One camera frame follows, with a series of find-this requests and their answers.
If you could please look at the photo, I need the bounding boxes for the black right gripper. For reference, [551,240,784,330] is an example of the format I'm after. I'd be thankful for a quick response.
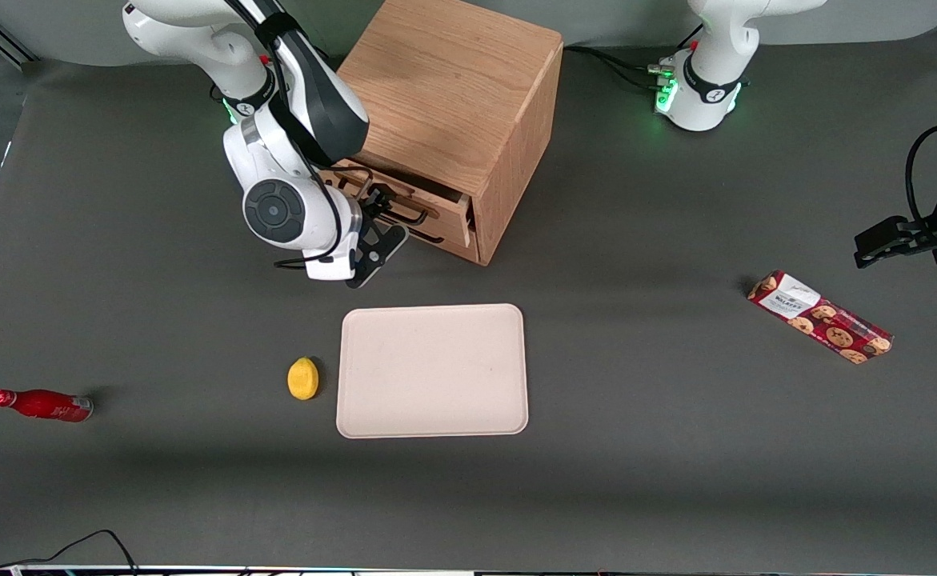
[342,182,407,266]

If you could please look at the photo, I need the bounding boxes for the wooden drawer with black handle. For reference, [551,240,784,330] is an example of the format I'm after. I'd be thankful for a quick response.
[400,226,482,266]
[320,158,479,250]

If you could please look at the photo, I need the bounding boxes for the wooden drawer cabinet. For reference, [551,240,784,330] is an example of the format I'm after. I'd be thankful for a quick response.
[320,0,565,266]

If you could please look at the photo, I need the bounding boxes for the red cookie package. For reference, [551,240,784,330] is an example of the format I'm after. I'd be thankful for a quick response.
[747,270,895,366]

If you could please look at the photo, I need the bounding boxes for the beige plastic tray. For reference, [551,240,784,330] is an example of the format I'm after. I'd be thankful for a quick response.
[336,303,530,439]

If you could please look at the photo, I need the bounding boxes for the yellow lemon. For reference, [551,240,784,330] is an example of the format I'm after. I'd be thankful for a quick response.
[287,357,320,401]

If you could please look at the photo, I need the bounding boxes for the red bottle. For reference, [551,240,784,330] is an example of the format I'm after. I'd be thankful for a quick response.
[0,389,94,423]

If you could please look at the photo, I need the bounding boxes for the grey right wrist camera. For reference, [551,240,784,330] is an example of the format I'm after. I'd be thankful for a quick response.
[346,226,410,290]

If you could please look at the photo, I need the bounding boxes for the black arm base cable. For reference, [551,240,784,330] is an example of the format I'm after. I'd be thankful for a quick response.
[563,44,679,94]

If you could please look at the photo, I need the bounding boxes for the thin black floor cable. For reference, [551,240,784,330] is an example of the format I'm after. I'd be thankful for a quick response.
[0,529,140,576]

